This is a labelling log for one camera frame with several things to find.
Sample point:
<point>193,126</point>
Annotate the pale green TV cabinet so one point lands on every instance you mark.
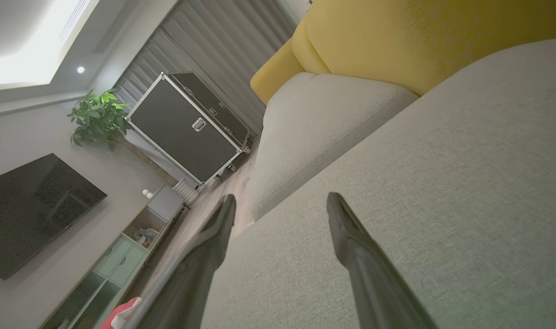
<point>122,260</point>

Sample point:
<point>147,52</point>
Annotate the black flat-screen television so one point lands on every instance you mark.
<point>35,210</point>

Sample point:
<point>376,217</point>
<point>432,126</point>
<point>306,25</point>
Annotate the clutter inside cabinet shelf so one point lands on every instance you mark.
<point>145,236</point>

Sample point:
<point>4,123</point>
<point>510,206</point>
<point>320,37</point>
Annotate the grey pleated curtain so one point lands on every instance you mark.
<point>223,41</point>

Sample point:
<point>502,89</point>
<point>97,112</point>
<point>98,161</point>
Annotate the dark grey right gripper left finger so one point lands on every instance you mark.
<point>200,274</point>

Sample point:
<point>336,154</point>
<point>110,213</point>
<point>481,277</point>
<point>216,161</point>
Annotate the yellow sofa back cushion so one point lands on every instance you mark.
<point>374,41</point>

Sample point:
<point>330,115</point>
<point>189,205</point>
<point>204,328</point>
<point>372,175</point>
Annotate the small white figurine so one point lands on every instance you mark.
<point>147,193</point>

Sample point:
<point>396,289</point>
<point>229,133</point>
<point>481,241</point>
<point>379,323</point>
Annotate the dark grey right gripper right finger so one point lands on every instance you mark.
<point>374,283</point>

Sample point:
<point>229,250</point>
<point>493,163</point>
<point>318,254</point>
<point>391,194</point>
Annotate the large grey fabric sofa seat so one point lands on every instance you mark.
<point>442,183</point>

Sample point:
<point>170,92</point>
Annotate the red white Bulls jersey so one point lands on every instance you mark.
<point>120,315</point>

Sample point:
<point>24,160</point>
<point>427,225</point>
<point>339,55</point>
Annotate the white ceiling air vent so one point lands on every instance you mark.
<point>74,18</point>

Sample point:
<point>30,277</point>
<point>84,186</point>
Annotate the green leafy house plant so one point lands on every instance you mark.
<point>97,119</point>

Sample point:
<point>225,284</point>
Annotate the black aluminium-edged flight case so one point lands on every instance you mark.
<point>182,128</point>

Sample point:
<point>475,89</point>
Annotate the white ribbed plant pot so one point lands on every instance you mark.
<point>186,191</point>

